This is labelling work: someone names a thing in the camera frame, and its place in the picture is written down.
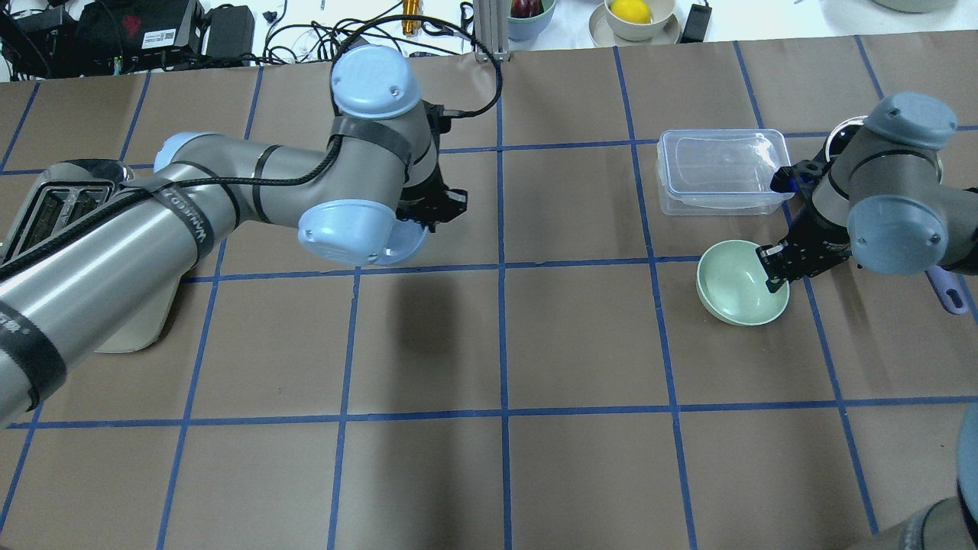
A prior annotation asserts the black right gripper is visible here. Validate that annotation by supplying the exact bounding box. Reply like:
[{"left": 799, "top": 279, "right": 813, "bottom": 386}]
[{"left": 755, "top": 205, "right": 852, "bottom": 295}]

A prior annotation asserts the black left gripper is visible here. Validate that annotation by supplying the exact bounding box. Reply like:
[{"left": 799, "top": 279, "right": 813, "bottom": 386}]
[{"left": 397, "top": 103, "right": 468, "bottom": 233}]

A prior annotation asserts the blue bowl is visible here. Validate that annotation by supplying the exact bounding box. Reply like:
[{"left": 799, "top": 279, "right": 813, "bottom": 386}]
[{"left": 374, "top": 220, "right": 429, "bottom": 266}]

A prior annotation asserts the green bowl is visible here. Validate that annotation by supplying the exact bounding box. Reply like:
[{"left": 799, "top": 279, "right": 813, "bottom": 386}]
[{"left": 695, "top": 239, "right": 790, "bottom": 327}]

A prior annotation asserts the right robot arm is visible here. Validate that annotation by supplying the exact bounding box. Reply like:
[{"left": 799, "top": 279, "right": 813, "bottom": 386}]
[{"left": 756, "top": 92, "right": 977, "bottom": 293}]

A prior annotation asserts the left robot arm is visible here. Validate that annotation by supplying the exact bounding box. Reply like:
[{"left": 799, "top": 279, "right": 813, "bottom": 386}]
[{"left": 1, "top": 44, "right": 468, "bottom": 427}]

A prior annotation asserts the bowl with red fruit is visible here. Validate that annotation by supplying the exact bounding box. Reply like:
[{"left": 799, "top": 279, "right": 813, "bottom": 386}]
[{"left": 507, "top": 0, "right": 555, "bottom": 42}]

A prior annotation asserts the bowl with lemon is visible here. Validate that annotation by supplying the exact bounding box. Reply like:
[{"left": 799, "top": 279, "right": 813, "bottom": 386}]
[{"left": 589, "top": 1, "right": 681, "bottom": 47}]

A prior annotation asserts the clear plastic food container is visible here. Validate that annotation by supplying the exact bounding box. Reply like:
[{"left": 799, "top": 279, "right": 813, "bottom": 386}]
[{"left": 656, "top": 128, "right": 795, "bottom": 216}]

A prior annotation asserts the dark blue saucepan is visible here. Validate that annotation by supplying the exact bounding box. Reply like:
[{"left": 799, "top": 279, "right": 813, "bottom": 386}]
[{"left": 821, "top": 115, "right": 970, "bottom": 315}]

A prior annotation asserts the black charger brick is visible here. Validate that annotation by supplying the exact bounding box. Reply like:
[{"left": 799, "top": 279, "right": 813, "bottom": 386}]
[{"left": 678, "top": 1, "right": 712, "bottom": 43}]

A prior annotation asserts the black power adapter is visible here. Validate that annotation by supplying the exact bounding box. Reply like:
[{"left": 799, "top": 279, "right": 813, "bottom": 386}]
[{"left": 205, "top": 4, "right": 254, "bottom": 66}]

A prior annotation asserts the black computer box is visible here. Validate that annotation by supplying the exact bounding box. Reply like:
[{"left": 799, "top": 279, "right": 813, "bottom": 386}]
[{"left": 52, "top": 1, "right": 205, "bottom": 77}]

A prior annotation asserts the silver toaster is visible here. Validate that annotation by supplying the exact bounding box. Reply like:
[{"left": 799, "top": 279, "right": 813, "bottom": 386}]
[{"left": 2, "top": 159, "right": 179, "bottom": 353}]

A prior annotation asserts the aluminium frame post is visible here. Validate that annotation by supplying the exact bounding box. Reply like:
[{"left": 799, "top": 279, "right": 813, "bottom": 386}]
[{"left": 471, "top": 0, "right": 511, "bottom": 63}]

